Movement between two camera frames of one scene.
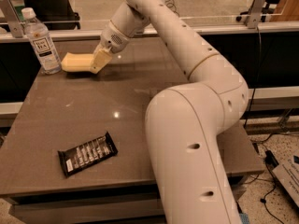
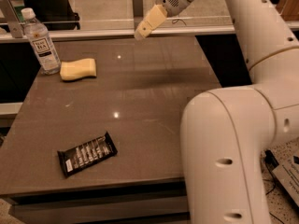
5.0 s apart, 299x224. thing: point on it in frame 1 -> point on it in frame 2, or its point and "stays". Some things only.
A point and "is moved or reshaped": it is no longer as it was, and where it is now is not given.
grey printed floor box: [287, 174] stays
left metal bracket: [16, 26] stays
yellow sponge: [77, 63] is moved or reshaped
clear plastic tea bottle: [40, 38] stays
